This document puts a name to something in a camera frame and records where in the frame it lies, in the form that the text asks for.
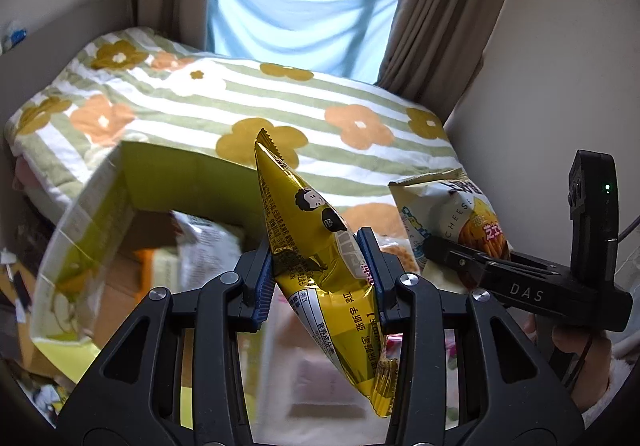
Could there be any cheese snack bag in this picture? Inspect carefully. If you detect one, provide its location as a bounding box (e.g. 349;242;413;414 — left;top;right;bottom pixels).
390;169;511;279

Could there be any yellow cartoon snack bag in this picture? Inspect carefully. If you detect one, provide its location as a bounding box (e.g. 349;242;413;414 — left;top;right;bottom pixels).
255;129;395;418

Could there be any white silver snack bag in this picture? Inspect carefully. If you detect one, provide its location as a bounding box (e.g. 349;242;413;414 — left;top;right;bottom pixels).
171;211;245;291

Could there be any person right hand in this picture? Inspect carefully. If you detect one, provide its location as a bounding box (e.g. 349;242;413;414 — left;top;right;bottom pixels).
551;327;612;411

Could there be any floral striped duvet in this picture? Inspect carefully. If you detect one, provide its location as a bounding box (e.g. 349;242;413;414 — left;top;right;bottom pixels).
3;28;460;237

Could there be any green cardboard box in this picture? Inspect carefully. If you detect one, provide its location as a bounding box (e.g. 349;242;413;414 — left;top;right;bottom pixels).
30;141;264;382

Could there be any blue window cloth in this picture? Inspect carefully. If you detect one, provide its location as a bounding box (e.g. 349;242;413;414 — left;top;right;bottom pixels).
206;0;398;84

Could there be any right brown curtain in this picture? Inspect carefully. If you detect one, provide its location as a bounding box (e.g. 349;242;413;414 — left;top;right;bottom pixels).
376;0;505;121

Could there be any grey headboard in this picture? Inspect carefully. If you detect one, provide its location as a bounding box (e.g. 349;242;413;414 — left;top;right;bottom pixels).
0;0;132;126

